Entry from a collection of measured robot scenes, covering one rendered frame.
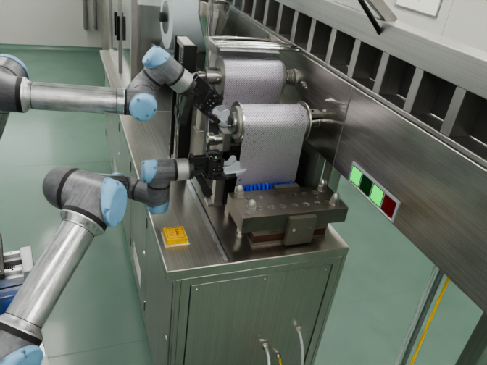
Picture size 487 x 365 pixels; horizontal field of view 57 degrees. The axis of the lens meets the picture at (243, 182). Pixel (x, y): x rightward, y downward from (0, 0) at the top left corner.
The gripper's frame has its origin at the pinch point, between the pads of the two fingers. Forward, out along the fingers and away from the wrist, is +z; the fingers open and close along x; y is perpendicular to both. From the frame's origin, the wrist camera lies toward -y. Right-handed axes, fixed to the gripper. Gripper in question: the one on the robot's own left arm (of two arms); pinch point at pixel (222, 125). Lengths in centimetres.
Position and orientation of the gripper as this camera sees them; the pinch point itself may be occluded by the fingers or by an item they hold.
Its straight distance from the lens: 158.3
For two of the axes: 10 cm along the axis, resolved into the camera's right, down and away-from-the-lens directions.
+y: 6.9, -7.1, -1.6
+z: 6.4, 5.0, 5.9
